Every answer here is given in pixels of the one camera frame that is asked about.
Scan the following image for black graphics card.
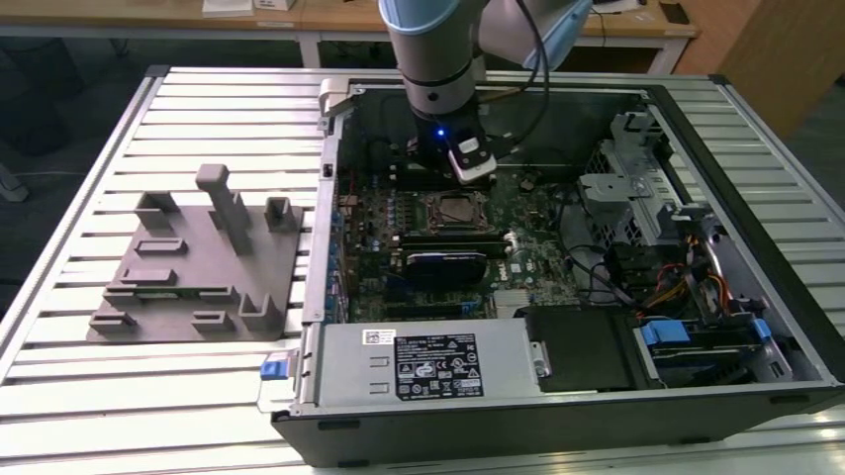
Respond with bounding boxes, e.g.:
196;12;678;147
402;248;494;291

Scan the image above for black PC case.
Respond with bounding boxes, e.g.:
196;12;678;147
253;73;845;469

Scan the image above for silver disk bay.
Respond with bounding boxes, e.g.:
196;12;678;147
630;296;799;393

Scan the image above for red wire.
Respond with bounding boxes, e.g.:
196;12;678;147
658;263;690;298

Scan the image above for blue plastic clip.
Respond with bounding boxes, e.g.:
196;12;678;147
751;318;774;356

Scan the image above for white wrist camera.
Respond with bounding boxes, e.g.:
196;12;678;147
446;128;499;185

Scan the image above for yellow wire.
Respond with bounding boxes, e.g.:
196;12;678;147
706;274;730;312

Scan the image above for silver heatsink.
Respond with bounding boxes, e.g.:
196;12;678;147
495;289;534;318

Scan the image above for wooden cabinet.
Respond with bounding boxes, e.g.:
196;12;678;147
671;0;845;136

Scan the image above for metal socket cover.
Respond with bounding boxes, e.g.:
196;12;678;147
427;192;494;234

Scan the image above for green motherboard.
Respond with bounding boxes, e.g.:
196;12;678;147
335;165;606;323

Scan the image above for grey metal foot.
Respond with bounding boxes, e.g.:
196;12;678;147
0;161;29;203

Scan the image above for hard disk in blue carrier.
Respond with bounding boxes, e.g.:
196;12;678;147
638;319;765;390

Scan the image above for cable with brass plug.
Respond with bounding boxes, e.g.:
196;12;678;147
475;87;527;106

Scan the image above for silver power supply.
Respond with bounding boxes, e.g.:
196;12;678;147
312;319;551;411

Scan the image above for black cable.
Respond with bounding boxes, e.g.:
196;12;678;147
507;0;554;149

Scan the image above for black office chair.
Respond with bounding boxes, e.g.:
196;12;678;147
0;34;87;159

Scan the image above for silver CPU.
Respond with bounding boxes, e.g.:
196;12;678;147
439;195;483;224

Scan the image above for black plastic shroud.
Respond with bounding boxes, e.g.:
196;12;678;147
514;305;649;396

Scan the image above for grey parts rack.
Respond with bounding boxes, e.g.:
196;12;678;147
84;162;309;343

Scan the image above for silver drive cage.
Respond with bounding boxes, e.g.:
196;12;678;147
559;111;691;248

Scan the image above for black wire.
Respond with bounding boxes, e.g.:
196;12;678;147
559;187;636;308

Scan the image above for wooden desk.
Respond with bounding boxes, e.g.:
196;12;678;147
0;0;702;75

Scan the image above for green RAM stick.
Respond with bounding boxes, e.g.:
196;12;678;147
131;289;203;301

